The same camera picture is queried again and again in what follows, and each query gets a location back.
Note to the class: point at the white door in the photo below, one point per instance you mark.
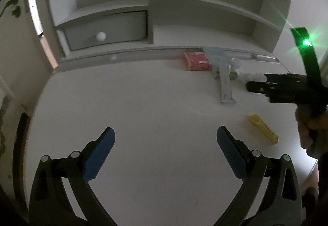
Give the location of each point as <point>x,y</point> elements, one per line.
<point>18,43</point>

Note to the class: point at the red small box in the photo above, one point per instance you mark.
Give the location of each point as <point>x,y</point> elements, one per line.
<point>197,61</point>

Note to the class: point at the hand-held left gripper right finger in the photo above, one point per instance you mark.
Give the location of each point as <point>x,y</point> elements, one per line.
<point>232,154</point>

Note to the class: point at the yellow plastic tube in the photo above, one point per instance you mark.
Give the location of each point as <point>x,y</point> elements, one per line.
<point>264,129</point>

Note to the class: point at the black door lock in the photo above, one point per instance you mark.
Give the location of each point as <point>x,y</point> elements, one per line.
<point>17,11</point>

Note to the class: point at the person's right hand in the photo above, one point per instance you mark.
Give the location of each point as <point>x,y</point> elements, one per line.
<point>310,131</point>

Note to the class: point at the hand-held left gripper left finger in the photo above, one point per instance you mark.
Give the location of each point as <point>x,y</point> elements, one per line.
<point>100,156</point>

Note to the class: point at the pale blue packet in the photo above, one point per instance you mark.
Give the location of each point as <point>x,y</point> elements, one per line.
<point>216,55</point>

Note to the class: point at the white plastic wrapper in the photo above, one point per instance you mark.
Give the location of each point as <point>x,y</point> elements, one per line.
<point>252,76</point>

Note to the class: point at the grey flat strip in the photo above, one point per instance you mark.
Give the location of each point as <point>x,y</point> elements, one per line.
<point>226,87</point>

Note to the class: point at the white round drawer knob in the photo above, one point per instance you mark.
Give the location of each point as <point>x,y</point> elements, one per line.
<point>101,36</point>

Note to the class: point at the grey desk shelf unit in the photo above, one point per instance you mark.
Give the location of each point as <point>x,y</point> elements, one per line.
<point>179,10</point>

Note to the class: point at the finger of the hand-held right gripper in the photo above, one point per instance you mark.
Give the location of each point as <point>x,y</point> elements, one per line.
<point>258,87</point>
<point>279,77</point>

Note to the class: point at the grey small drawer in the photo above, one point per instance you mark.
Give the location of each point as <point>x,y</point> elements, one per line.
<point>107,29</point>

